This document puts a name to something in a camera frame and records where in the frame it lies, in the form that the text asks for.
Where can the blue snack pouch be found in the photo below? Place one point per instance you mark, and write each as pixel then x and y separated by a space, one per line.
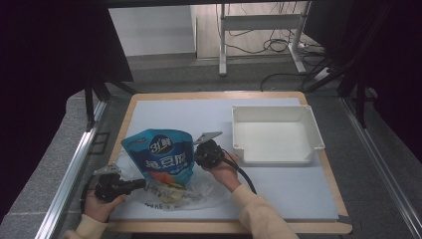
pixel 159 156

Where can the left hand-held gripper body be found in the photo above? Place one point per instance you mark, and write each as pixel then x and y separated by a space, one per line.
pixel 107 187

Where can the aluminium rail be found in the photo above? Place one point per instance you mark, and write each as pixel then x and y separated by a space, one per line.
pixel 66 186
pixel 381 166

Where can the clear printed plastic bag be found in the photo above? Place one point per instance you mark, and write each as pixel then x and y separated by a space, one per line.
pixel 205 194

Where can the black metal stand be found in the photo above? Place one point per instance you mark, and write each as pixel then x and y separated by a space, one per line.
pixel 361 109
pixel 89 106

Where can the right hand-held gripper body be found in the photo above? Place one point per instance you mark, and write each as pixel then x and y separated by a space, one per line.
pixel 209 155

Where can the person's left hand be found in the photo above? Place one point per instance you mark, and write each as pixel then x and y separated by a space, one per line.
pixel 99 209

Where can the white power strip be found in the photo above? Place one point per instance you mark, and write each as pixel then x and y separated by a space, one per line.
pixel 322 74

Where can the pale blue table mat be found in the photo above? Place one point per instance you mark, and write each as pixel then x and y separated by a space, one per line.
pixel 185 113

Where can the person's right hand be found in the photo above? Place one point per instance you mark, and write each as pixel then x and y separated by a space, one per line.
pixel 225 176

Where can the white plastic tray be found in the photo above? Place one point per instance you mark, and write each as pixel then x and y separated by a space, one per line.
pixel 275 139

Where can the black floor grate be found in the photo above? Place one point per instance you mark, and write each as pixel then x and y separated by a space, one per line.
pixel 99 143

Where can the white metal desk frame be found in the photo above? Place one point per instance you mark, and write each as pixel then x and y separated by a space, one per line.
pixel 262 21

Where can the white panel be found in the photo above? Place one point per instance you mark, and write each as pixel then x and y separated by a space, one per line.
pixel 152 30

